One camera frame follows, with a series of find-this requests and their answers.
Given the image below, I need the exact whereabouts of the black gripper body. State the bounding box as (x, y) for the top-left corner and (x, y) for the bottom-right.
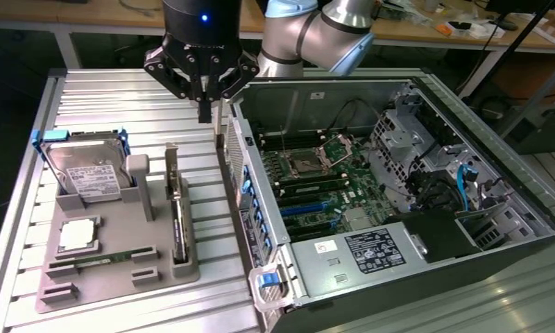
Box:
(161, 0), (244, 101)

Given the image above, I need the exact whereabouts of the Nvidia graphics card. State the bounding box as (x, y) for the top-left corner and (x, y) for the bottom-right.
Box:
(164, 141), (191, 268)

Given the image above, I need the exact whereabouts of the CPU socket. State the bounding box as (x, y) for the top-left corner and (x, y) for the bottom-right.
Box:
(285, 148), (327, 178)

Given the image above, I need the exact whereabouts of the metal socket cover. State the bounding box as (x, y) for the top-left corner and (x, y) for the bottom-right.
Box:
(316, 133), (355, 167)

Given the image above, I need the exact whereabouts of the hard disk with blue carrier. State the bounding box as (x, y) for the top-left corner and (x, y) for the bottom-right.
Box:
(30, 128), (135, 204)

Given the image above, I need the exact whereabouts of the black installed RAM stick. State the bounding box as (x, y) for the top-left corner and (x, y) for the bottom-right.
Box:
(276, 176), (351, 197)

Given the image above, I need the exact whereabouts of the blue expansion slot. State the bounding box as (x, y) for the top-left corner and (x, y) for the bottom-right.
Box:
(279, 203), (327, 216)

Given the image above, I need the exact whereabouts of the green motherboard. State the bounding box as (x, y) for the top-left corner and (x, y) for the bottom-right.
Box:
(257, 131), (412, 244)

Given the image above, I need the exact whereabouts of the grey metal disk bay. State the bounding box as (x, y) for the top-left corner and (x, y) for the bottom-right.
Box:
(368, 86), (452, 181)

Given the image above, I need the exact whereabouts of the grey plastic parts rack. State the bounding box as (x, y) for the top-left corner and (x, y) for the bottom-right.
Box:
(34, 154), (203, 315)

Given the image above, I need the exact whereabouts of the silver chipset heatsink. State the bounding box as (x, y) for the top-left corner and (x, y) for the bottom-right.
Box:
(343, 209), (375, 230)

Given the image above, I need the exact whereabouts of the silver CPU chip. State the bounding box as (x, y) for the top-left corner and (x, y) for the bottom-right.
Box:
(57, 220), (97, 253)

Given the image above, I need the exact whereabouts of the white and black desk device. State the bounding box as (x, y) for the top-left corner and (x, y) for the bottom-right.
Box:
(446, 20), (506, 39)

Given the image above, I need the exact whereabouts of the green loose RAM stick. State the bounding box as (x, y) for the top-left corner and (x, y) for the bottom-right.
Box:
(70, 253), (137, 268)

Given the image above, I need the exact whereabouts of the black tripod pole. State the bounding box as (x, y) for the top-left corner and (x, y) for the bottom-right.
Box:
(455, 0), (555, 98)

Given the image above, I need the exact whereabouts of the grey power supply unit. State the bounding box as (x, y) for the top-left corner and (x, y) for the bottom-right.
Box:
(289, 221), (430, 300)

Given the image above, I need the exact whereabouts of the black monitor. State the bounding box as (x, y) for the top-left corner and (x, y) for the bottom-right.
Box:
(483, 0), (555, 15)

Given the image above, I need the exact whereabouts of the black plastic shroud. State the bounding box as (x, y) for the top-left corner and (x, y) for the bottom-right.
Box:
(382, 210), (484, 264)

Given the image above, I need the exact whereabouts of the dark grey floor box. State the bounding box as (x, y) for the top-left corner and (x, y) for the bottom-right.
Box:
(508, 103), (555, 155)

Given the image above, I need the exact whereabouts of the open black PC case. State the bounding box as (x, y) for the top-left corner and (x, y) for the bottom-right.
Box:
(215, 67), (555, 333)

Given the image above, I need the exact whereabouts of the wooden desk white frame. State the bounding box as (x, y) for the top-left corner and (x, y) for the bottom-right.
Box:
(0, 0), (265, 69)
(370, 0), (555, 100)

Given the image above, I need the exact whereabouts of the blue data wire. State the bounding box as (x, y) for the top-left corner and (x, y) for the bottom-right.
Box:
(455, 164), (480, 212)

